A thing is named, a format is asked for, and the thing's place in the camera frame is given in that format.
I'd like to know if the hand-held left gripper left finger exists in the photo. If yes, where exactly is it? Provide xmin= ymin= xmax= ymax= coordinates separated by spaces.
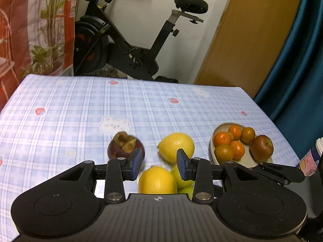
xmin=59 ymin=148 xmax=142 ymax=204

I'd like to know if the red apple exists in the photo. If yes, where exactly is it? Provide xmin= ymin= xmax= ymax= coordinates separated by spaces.
xmin=249 ymin=135 xmax=274 ymax=162

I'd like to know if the wooden door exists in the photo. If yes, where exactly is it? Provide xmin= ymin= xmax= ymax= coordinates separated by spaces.
xmin=194 ymin=0 xmax=306 ymax=99

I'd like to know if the blue curtain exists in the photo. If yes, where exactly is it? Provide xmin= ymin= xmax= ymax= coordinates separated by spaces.
xmin=253 ymin=0 xmax=323 ymax=160

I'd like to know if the paper cup with white lid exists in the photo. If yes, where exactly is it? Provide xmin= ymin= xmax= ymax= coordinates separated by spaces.
xmin=299 ymin=137 xmax=323 ymax=177

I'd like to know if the pink printed backdrop cloth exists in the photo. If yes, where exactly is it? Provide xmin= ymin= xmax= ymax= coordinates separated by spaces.
xmin=0 ymin=0 xmax=85 ymax=114

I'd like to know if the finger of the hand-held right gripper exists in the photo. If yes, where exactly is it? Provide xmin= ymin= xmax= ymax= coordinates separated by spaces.
xmin=252 ymin=162 xmax=305 ymax=185

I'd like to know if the green round fruit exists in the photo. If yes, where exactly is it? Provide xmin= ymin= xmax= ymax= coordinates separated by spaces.
xmin=178 ymin=187 xmax=195 ymax=199
xmin=171 ymin=164 xmax=196 ymax=189

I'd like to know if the yellow lemon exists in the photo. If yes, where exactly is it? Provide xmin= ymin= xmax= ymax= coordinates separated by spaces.
xmin=138 ymin=166 xmax=178 ymax=194
xmin=157 ymin=133 xmax=195 ymax=164

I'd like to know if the black shoe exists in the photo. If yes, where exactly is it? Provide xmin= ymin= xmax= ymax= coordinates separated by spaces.
xmin=154 ymin=76 xmax=179 ymax=83

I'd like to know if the cream ceramic bowl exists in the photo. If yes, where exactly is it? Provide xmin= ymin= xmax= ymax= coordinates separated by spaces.
xmin=210 ymin=123 xmax=274 ymax=168

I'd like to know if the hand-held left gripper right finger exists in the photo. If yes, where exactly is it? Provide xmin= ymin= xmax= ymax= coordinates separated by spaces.
xmin=176 ymin=149 xmax=256 ymax=204

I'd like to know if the brown sandal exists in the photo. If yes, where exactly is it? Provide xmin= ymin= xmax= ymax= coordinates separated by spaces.
xmin=101 ymin=68 xmax=128 ymax=80

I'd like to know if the black exercise bike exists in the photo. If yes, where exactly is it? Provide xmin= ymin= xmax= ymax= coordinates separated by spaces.
xmin=73 ymin=0 xmax=209 ymax=83

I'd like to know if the orange tangerine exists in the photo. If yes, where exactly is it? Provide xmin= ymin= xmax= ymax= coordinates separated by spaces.
xmin=214 ymin=144 xmax=234 ymax=165
xmin=230 ymin=140 xmax=245 ymax=160
xmin=214 ymin=132 xmax=232 ymax=147
xmin=228 ymin=125 xmax=242 ymax=141
xmin=239 ymin=127 xmax=256 ymax=145

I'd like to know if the dark purple mangosteen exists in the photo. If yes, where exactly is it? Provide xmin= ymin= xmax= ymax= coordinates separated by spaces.
xmin=107 ymin=131 xmax=145 ymax=165

